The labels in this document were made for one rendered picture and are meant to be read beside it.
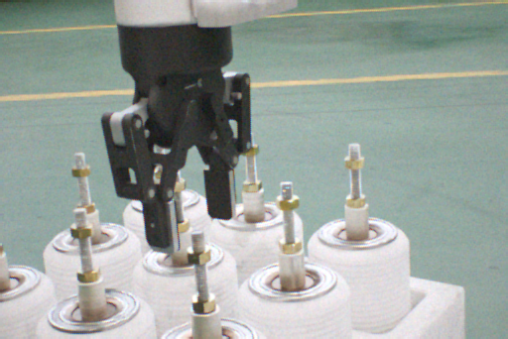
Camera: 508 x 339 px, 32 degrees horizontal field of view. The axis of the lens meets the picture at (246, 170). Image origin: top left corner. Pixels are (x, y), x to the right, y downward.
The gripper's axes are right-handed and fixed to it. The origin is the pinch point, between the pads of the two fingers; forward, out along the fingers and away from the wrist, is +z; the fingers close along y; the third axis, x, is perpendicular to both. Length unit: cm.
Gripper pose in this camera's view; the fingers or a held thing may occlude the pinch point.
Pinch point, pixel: (192, 217)
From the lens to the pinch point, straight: 62.5
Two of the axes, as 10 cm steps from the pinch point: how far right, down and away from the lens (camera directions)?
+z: 0.7, 9.5, 3.0
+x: 8.4, 1.0, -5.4
